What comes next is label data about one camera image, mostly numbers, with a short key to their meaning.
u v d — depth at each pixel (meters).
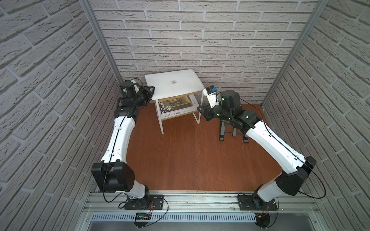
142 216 0.72
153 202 0.73
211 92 0.58
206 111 0.59
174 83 0.80
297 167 0.41
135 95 0.59
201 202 0.76
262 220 0.70
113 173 0.41
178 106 0.92
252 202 0.65
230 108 0.52
